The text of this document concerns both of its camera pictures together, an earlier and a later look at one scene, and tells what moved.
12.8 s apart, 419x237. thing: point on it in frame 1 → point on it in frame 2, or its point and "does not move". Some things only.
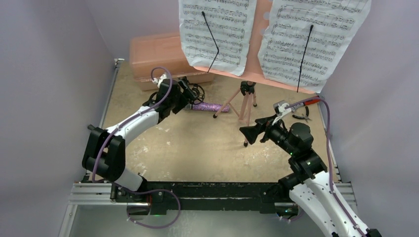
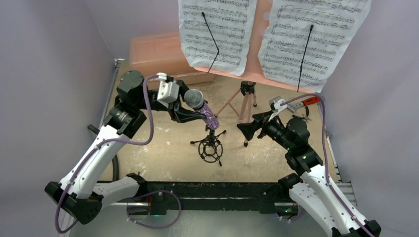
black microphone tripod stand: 197,89 → 210,148
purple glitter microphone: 206,106 → 194,98
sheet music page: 231,21 does not move
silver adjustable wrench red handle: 307,103 does not move
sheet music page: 284,37 does not move
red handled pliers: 306,117 does not move
